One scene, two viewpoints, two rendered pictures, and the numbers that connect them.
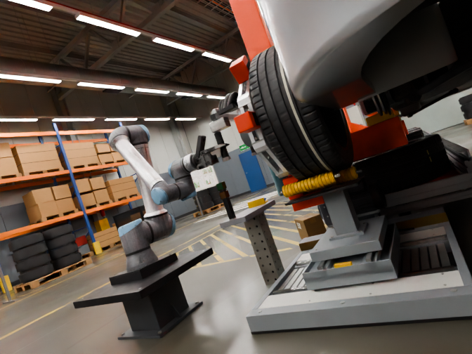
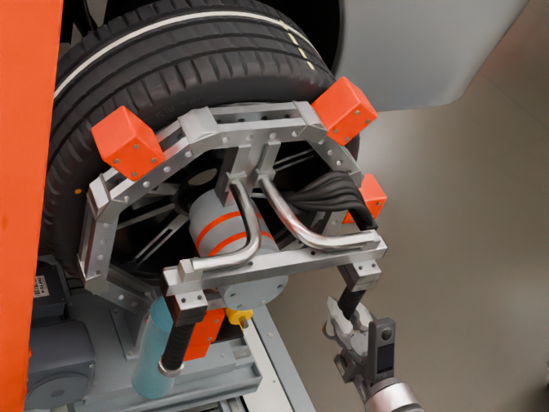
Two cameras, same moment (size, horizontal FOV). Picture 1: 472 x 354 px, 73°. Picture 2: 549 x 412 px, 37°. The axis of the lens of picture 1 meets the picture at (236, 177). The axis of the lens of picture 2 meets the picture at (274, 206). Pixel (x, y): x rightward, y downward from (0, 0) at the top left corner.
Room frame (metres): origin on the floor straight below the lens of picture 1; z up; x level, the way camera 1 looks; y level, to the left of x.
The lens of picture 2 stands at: (2.61, 0.21, 2.00)
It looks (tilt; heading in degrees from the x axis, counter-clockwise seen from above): 44 degrees down; 202
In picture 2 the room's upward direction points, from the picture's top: 22 degrees clockwise
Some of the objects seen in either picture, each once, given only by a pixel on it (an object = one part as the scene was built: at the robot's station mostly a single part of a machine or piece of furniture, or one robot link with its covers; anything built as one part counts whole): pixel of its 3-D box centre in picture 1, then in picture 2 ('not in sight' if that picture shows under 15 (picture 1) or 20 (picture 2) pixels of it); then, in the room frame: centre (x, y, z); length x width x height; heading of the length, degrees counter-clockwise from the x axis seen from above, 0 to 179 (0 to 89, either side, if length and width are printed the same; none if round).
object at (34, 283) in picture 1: (48, 254); not in sight; (7.35, 4.68, 0.55); 1.40 x 0.80 x 1.09; 150
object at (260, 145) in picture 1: (274, 123); (223, 219); (1.61, -0.27, 0.85); 0.54 x 0.07 x 0.54; 150
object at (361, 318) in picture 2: (218, 151); (355, 318); (1.56, 0.04, 0.80); 0.09 x 0.03 x 0.06; 53
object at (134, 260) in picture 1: (140, 257); not in sight; (1.92, 0.70, 0.40); 0.19 x 0.19 x 0.10
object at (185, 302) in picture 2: not in sight; (183, 293); (1.86, -0.18, 0.93); 0.09 x 0.05 x 0.05; 60
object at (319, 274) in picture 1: (355, 253); (152, 347); (1.50, -0.41, 0.13); 0.50 x 0.36 x 0.10; 150
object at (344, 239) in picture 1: (342, 213); (153, 308); (1.53, -0.42, 0.32); 0.40 x 0.30 x 0.28; 150
